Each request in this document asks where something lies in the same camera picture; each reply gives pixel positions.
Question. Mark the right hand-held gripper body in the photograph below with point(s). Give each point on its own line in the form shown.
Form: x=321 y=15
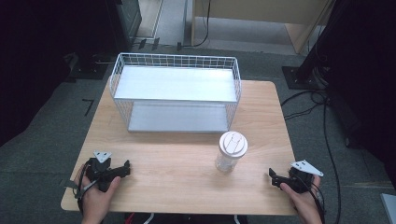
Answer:
x=300 y=182

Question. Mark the black stand base plate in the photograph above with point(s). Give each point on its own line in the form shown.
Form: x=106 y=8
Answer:
x=90 y=67

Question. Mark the dark cabinet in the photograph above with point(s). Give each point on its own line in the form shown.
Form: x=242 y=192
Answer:
x=126 y=18

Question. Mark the black metal stand with base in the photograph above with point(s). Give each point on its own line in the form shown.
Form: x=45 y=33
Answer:
x=314 y=49

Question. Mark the person's left hand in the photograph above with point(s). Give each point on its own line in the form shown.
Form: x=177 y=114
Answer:
x=95 y=202

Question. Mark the clear cup with white lid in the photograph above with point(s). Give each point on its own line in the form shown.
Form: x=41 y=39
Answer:
x=233 y=146

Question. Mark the white flat box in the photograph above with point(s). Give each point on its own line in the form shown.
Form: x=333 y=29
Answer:
x=389 y=208

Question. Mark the person's right hand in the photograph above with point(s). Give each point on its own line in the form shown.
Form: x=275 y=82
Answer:
x=306 y=205

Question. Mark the beige wooden desk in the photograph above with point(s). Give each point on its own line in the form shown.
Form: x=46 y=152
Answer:
x=264 y=11

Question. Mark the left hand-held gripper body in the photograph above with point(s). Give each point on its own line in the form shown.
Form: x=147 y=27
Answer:
x=101 y=172

